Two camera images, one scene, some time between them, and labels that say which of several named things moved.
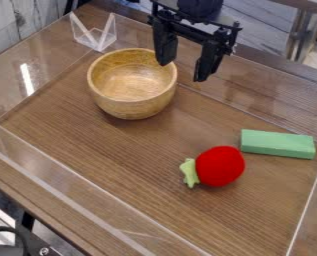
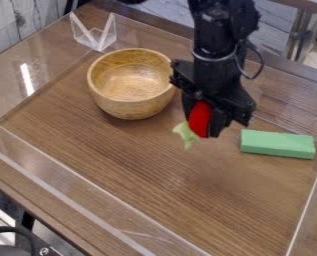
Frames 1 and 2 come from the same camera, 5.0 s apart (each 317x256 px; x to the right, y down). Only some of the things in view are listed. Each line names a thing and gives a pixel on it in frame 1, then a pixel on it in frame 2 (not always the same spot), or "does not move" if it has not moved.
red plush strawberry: [217, 167] → [195, 127]
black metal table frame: [30, 243] does not move
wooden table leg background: [306, 30] does not move
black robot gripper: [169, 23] → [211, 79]
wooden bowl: [131, 84] does not move
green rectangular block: [289, 145] does not move
